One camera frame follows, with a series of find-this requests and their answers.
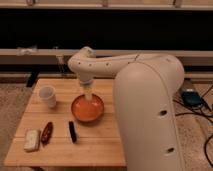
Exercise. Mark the black standing eraser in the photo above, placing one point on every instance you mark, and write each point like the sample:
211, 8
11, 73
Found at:
72, 132

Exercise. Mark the orange bowl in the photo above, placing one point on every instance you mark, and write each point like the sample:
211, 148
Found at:
87, 110

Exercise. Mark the wooden table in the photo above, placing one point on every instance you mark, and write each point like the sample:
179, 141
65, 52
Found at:
98, 144

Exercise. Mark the white paper cup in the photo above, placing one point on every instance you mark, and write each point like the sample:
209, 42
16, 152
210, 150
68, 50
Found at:
47, 95

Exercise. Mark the blue box on floor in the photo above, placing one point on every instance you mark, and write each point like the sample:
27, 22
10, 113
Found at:
191, 98

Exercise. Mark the white rectangular sponge block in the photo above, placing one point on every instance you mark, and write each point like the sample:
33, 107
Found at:
32, 140

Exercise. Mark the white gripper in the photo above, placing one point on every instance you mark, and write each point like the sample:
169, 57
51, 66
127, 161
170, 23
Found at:
87, 88

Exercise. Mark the dark red oblong object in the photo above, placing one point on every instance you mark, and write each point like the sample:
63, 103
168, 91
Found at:
46, 134

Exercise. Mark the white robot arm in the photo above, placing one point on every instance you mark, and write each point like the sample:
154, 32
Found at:
144, 85

